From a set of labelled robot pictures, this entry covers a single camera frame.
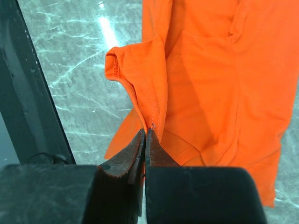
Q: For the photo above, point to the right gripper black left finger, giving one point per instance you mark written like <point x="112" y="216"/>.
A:
<point x="110" y="193"/>

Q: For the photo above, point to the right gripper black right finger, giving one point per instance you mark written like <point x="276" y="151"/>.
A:
<point x="197" y="195"/>

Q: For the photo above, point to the orange t shirt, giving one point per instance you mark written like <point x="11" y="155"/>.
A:
<point x="215" y="79"/>

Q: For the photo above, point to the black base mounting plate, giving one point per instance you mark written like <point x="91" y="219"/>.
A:
<point x="26" y="104"/>

